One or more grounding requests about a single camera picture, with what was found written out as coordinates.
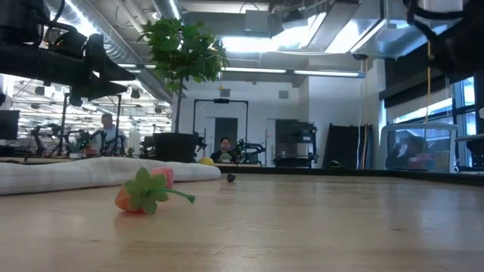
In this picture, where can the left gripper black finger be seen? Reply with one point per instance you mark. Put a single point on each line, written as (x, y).
(115, 73)
(100, 90)

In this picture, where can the orange strawberry with long stem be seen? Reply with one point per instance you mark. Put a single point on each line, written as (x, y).
(141, 190)

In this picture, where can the pink fruit piece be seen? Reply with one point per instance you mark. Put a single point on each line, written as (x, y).
(168, 175)

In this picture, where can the small yellow lemon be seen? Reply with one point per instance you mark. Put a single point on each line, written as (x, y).
(206, 161)

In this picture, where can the black background robot arm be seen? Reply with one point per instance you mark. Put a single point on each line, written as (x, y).
(251, 147)

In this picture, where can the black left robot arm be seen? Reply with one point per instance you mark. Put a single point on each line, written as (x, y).
(22, 64)

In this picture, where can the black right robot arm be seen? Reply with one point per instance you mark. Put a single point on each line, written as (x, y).
(461, 49)

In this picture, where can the person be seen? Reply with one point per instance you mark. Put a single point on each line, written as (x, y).
(225, 147)
(111, 136)

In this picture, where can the green leafy plant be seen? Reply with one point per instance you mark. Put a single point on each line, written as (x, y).
(181, 49)

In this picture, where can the dark computer monitor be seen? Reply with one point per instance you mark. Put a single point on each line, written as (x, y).
(9, 124)

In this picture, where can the white plaid cloth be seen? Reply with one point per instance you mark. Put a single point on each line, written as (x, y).
(75, 175)

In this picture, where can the long ceiling light strip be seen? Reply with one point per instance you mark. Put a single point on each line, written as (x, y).
(264, 70)

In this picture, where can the small dark blueberry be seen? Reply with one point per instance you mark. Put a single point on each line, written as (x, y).
(231, 178)

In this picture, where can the black equipment cabinet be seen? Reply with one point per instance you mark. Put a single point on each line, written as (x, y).
(298, 140)

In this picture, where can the black leaning panel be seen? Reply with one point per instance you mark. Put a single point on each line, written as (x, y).
(344, 145)

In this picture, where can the black desk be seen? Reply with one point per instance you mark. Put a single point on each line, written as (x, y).
(469, 138)

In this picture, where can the black stand pole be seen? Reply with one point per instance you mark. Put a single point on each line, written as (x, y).
(479, 106)

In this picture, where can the ceiling security camera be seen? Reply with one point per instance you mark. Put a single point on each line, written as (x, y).
(360, 56)

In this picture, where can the black table frame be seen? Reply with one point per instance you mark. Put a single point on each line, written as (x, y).
(453, 178)

